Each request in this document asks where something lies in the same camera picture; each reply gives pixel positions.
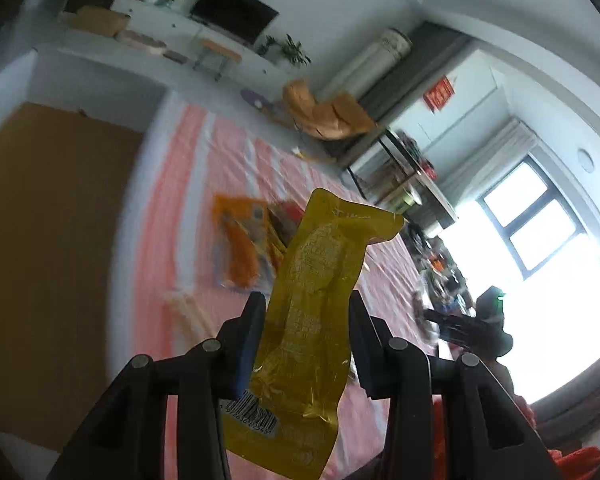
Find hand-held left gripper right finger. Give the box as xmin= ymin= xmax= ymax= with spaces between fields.
xmin=349 ymin=290 xmax=563 ymax=480

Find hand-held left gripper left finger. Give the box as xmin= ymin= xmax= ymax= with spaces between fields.
xmin=45 ymin=292 xmax=266 ymax=480

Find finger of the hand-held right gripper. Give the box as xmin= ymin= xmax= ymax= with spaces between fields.
xmin=423 ymin=309 xmax=477 ymax=342

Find yellow snack packet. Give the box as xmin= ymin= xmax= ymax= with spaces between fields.
xmin=220 ymin=187 xmax=407 ymax=480

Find orange snack zip bag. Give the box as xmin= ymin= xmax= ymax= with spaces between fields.
xmin=212 ymin=194 xmax=286 ymax=292

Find pile of clutter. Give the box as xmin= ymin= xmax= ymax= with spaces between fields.
xmin=409 ymin=230 xmax=477 ymax=333

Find light wooden sticks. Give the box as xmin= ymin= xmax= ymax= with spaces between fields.
xmin=161 ymin=287 xmax=217 ymax=342

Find window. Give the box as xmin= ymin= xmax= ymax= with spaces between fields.
xmin=480 ymin=155 xmax=587 ymax=281

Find red snack packet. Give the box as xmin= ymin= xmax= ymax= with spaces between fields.
xmin=270 ymin=200 xmax=305 ymax=241

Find white curtain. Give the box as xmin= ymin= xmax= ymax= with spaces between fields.
xmin=440 ymin=120 xmax=538 ymax=201

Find orange white striped blanket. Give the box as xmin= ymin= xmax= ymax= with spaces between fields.
xmin=107 ymin=90 xmax=481 ymax=480

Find brown board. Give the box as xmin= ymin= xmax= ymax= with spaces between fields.
xmin=0 ymin=102 xmax=146 ymax=453

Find orange lounge chair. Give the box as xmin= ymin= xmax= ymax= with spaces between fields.
xmin=282 ymin=79 xmax=381 ymax=141

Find standing air conditioner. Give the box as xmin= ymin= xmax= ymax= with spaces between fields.
xmin=315 ymin=27 xmax=413 ymax=103

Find wooden stool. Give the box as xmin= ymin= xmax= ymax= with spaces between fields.
xmin=195 ymin=39 xmax=242 ymax=82

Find large green potted plant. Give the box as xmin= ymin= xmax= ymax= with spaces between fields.
xmin=280 ymin=34 xmax=312 ymax=66

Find small green potted plant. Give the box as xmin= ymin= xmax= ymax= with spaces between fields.
xmin=257 ymin=35 xmax=281 ymax=59

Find white television cabinet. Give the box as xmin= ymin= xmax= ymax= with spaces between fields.
xmin=55 ymin=0 xmax=301 ymax=92

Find black television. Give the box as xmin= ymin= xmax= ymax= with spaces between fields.
xmin=189 ymin=0 xmax=280 ymax=46

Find cardboard box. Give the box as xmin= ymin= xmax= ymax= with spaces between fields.
xmin=69 ymin=6 xmax=131 ymax=37

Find red wall poster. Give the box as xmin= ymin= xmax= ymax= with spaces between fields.
xmin=424 ymin=76 xmax=456 ymax=113

